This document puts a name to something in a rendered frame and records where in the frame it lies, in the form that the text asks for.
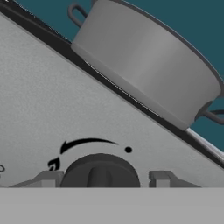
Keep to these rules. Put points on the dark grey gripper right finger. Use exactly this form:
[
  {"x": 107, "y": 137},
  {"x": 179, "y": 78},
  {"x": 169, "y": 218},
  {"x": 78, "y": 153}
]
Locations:
[{"x": 163, "y": 179}]

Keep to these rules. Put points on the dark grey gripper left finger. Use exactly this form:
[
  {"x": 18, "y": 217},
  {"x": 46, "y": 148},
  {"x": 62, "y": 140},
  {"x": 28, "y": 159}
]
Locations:
[{"x": 46, "y": 179}]

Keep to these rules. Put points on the black stove knob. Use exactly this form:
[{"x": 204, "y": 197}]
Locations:
[{"x": 100, "y": 172}]

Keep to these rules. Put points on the silver stove with black top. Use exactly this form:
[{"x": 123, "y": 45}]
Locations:
[{"x": 52, "y": 99}]

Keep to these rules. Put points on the grey metal pot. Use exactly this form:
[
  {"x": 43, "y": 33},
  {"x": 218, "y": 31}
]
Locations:
[{"x": 145, "y": 64}]

